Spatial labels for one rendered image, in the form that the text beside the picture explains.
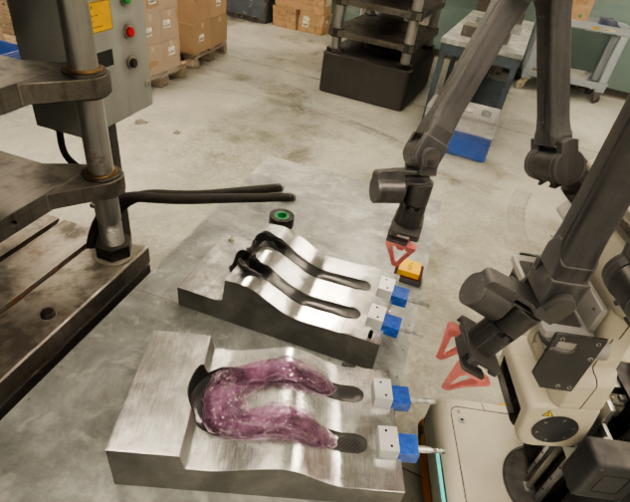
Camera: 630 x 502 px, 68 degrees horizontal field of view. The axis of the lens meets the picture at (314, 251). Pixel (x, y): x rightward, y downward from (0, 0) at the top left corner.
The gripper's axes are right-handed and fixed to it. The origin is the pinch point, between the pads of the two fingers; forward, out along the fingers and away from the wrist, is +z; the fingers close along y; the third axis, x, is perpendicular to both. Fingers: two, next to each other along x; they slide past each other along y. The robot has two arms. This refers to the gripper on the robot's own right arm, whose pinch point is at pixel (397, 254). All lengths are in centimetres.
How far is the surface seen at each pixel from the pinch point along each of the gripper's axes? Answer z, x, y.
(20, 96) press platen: -24, -79, 20
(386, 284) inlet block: 9.4, -0.5, -0.1
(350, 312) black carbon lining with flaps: 12.8, -6.5, 9.7
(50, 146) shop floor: 102, -256, -154
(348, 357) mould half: 19.3, -3.8, 17.2
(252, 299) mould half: 11.6, -28.4, 17.1
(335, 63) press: 66, -117, -394
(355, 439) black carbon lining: 16.5, 2.6, 38.6
